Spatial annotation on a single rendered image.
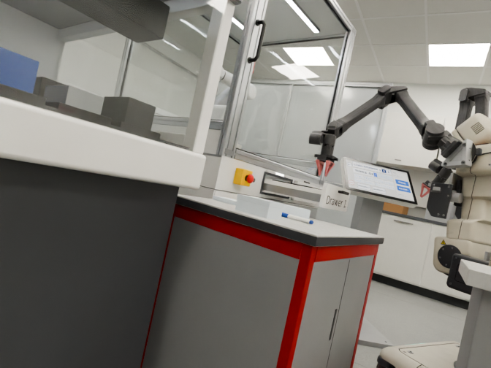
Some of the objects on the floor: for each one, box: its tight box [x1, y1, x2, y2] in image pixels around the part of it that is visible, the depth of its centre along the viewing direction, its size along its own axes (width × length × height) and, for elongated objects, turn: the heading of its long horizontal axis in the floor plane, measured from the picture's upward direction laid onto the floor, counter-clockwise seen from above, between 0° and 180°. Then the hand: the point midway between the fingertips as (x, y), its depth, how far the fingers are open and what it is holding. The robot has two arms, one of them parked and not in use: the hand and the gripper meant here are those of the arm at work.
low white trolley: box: [140, 194, 384, 368], centre depth 126 cm, size 58×62×76 cm
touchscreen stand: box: [350, 196, 394, 349], centre depth 240 cm, size 50×45×102 cm
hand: (322, 174), depth 165 cm, fingers open, 3 cm apart
